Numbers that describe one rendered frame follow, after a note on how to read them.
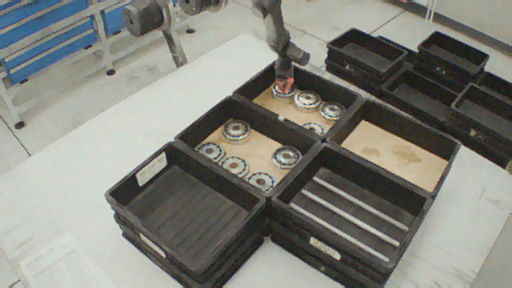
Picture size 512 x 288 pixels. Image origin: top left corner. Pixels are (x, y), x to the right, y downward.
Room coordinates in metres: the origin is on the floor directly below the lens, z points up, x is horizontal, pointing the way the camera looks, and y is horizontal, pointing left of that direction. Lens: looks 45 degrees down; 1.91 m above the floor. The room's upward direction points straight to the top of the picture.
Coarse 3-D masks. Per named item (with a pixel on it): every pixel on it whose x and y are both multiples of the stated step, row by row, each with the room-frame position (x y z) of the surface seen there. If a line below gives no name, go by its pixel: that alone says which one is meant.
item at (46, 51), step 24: (24, 0) 2.36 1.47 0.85; (48, 0) 2.48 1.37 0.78; (72, 0) 2.59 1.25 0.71; (0, 24) 2.22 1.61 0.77; (24, 24) 2.33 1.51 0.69; (48, 24) 2.44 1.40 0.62; (72, 24) 2.56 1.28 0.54; (0, 48) 2.18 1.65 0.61; (24, 48) 2.28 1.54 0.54; (48, 48) 2.41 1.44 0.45; (72, 48) 2.53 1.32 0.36; (24, 72) 2.24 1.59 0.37
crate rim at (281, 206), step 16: (320, 144) 0.98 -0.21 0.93; (384, 176) 0.84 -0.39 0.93; (416, 192) 0.77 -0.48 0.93; (288, 208) 0.72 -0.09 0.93; (304, 224) 0.68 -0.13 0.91; (320, 224) 0.67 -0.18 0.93; (416, 224) 0.65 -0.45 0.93; (336, 240) 0.62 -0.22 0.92; (368, 256) 0.56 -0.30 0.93; (400, 256) 0.56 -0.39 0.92
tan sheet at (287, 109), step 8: (264, 96) 1.35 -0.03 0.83; (264, 104) 1.30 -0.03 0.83; (272, 104) 1.30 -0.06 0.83; (280, 104) 1.30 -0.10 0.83; (288, 104) 1.30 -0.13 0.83; (280, 112) 1.25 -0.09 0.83; (288, 112) 1.25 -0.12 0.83; (296, 112) 1.25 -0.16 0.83; (296, 120) 1.20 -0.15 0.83; (304, 120) 1.20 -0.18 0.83; (312, 120) 1.20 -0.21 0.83; (328, 128) 1.16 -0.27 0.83
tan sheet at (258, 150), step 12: (228, 120) 1.20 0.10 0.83; (216, 132) 1.14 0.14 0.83; (252, 132) 1.14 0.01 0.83; (228, 144) 1.08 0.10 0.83; (252, 144) 1.08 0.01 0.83; (264, 144) 1.08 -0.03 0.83; (276, 144) 1.08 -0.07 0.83; (252, 156) 1.02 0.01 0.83; (264, 156) 1.02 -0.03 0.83; (252, 168) 0.96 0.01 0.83; (264, 168) 0.96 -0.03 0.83; (276, 180) 0.91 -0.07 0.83
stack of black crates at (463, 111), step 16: (464, 96) 1.73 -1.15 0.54; (480, 96) 1.72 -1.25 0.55; (496, 96) 1.67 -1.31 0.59; (464, 112) 1.66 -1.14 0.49; (480, 112) 1.66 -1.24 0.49; (496, 112) 1.64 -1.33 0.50; (448, 128) 1.56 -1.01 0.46; (464, 128) 1.51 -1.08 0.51; (480, 128) 1.46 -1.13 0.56; (496, 128) 1.53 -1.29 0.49; (464, 144) 1.48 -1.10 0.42; (480, 144) 1.42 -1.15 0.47; (496, 144) 1.38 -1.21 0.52; (496, 160) 1.35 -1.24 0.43
